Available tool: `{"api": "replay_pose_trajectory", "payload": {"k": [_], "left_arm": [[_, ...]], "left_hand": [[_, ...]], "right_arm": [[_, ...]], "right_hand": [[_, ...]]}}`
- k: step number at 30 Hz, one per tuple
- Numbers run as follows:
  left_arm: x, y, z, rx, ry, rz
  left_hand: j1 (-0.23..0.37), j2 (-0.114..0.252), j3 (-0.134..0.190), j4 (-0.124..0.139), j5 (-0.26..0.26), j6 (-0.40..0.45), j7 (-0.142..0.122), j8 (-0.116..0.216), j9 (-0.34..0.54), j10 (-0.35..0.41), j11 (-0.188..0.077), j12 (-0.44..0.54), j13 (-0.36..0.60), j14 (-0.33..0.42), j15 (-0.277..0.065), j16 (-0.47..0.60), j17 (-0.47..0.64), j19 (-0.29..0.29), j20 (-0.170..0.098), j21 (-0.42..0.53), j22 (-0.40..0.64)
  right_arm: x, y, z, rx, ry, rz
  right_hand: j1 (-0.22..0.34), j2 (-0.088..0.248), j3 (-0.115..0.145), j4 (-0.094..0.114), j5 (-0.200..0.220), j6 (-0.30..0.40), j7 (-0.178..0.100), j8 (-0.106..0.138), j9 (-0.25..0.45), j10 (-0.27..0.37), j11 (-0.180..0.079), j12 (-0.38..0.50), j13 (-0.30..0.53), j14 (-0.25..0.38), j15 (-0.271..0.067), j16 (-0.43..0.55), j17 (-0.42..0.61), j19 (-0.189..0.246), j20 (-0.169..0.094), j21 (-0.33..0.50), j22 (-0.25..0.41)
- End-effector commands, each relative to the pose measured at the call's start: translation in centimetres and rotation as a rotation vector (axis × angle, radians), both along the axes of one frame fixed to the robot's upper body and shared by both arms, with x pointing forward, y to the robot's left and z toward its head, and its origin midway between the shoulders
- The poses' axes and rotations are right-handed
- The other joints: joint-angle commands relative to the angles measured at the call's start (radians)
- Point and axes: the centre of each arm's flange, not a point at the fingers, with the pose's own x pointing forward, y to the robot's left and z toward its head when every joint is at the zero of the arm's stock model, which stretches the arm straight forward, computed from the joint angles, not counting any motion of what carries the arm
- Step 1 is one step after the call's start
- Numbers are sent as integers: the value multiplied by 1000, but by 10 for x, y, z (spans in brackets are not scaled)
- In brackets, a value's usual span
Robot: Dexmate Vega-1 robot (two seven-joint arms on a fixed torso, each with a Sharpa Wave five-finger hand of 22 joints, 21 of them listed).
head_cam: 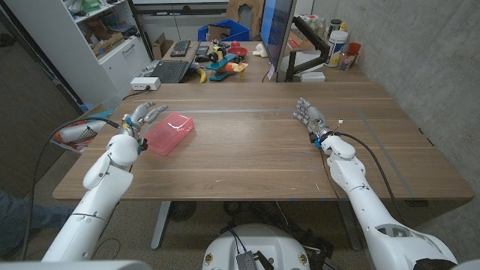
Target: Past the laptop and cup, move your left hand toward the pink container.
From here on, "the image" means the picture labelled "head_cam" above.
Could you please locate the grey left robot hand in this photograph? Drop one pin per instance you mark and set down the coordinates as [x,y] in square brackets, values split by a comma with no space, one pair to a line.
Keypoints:
[138,116]

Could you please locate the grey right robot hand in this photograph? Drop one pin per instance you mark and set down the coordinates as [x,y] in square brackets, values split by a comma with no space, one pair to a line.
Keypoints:
[313,117]

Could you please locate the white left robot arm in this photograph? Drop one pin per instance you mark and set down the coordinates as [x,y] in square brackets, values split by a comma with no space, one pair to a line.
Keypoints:
[97,187]

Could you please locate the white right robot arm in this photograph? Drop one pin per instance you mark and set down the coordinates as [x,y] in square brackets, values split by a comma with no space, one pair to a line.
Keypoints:
[360,202]

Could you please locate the pink plastic container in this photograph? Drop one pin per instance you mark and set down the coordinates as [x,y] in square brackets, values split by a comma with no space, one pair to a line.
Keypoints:
[170,131]

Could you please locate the black laptop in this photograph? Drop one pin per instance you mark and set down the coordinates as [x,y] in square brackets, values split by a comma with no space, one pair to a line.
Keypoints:
[172,70]

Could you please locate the clear glass cup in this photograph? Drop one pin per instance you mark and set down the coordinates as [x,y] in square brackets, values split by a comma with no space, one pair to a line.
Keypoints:
[347,62]

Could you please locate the red cup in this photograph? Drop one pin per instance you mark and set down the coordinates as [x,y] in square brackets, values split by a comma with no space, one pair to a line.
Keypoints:
[354,48]

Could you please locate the white power strip box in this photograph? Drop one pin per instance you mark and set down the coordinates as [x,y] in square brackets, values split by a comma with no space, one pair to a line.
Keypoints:
[144,83]

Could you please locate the teal roll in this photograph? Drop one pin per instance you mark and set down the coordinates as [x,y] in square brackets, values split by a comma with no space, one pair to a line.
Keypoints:
[99,114]

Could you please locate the small white box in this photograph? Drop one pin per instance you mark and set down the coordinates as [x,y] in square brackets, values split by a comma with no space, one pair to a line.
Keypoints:
[312,77]

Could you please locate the floor crate with clutter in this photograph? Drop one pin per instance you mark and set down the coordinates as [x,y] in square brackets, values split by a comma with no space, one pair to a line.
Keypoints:
[80,137]

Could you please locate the white bubble wrap roll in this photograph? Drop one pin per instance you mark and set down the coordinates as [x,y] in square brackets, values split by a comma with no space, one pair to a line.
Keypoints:
[77,132]

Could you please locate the white labelled canister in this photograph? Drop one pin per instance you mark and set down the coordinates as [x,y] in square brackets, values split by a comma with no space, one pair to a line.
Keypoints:
[335,48]

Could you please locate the small open cardboard box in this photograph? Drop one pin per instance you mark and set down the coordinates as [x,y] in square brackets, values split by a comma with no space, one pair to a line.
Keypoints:
[161,47]

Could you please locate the yellow banana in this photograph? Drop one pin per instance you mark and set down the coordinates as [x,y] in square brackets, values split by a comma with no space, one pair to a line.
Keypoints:
[202,76]

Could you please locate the cardboard box in shelf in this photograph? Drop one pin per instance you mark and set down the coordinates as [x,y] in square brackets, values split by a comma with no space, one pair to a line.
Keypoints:
[108,44]

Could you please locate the black keyboard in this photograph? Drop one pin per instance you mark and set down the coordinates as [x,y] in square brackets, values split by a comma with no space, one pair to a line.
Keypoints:
[180,48]

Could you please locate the white shelf cabinet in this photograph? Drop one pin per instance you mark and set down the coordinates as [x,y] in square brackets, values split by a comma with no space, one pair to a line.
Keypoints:
[75,60]

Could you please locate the white toy figure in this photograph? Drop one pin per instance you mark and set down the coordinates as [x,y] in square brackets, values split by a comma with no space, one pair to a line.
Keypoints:
[259,50]

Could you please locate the black computer mouse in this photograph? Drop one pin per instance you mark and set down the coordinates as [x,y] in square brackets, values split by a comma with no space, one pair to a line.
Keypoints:
[201,58]

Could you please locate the dark jar with black lid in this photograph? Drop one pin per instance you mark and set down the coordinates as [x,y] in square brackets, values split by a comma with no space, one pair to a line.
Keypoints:
[335,27]

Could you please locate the black phone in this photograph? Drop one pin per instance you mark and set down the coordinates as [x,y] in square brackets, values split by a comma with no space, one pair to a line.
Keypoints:
[202,50]

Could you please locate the yellow bottle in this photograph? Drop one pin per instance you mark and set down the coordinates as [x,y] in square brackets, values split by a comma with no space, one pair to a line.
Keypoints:
[343,27]

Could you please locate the large flat monitor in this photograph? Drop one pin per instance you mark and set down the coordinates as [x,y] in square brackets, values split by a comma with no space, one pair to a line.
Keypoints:
[277,26]

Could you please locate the red bowl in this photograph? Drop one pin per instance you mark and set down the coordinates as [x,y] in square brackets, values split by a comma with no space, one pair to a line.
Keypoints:
[237,51]

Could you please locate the colourful toy plane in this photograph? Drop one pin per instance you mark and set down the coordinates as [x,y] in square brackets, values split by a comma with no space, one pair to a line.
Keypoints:
[225,65]

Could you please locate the round black fan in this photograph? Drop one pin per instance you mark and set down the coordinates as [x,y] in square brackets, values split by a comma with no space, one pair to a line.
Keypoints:
[182,210]

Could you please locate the grey table leg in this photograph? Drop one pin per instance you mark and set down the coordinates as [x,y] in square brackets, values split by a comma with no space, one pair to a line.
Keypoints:
[347,225]
[160,225]

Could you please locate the blue plastic bin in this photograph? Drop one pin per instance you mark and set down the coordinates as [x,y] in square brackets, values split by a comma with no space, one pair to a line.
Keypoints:
[234,30]

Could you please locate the brown cardboard sheet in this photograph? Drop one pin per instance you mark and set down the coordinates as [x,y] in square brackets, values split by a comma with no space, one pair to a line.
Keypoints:
[243,11]

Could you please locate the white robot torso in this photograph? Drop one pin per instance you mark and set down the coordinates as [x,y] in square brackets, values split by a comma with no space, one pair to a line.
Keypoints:
[262,240]

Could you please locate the grey module on torso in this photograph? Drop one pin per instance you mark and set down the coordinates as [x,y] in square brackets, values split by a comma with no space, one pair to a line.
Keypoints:
[246,261]

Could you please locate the person's leg in jeans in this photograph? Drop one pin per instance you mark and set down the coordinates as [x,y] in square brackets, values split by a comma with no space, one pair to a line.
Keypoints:
[15,221]

